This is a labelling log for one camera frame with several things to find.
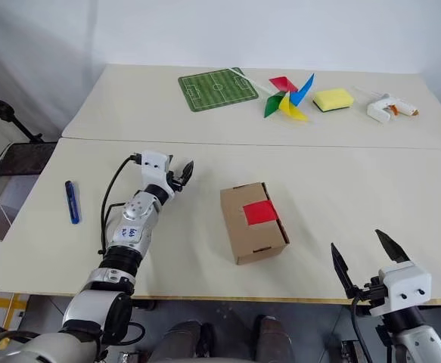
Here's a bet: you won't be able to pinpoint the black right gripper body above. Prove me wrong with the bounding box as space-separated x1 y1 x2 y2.
346 275 390 308

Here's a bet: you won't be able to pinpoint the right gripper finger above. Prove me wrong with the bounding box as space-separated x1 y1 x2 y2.
330 242 359 299
374 228 411 265

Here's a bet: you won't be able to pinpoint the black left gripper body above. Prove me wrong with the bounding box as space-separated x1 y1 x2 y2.
166 169 185 194

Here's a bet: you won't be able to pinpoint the blue utility knife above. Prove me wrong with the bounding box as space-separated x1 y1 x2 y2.
64 180 82 225

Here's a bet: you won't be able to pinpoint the brown cardboard box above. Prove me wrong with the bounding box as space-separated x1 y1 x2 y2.
219 181 291 266

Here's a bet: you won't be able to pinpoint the red tape strip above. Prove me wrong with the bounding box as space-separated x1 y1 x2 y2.
242 200 280 227

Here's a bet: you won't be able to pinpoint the green football pitch mat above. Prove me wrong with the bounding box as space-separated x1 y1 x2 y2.
177 67 260 114

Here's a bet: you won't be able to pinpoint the dark grey rounded shape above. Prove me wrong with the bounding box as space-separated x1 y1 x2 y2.
153 320 216 363
255 315 296 363

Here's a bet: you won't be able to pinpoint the colourful paper pinwheel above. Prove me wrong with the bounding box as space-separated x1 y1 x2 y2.
231 68 316 123

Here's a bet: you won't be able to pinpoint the white glue gun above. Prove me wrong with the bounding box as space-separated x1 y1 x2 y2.
353 85 421 124

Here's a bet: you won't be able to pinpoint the yellow sponge with black base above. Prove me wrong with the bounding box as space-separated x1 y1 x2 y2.
312 88 355 113

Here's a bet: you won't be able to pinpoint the black stand pole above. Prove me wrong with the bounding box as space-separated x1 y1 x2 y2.
0 79 44 144

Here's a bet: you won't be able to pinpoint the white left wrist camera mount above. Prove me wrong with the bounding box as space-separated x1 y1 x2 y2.
139 150 176 200

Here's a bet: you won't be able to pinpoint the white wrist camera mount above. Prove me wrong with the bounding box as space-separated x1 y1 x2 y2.
139 150 176 200
369 260 433 317

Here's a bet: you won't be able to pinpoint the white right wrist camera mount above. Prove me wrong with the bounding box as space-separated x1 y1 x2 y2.
369 260 433 317

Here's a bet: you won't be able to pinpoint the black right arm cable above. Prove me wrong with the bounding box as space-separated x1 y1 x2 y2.
350 295 375 363

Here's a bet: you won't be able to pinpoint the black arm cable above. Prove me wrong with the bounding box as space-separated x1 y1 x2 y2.
98 152 145 255
350 295 375 363

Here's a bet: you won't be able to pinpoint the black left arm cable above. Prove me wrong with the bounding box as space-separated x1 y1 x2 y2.
98 152 145 255

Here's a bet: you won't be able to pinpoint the black stand base plate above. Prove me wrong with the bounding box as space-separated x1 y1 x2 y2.
0 141 59 177

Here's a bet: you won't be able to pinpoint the yellow metal frame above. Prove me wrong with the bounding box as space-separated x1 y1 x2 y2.
0 292 29 327

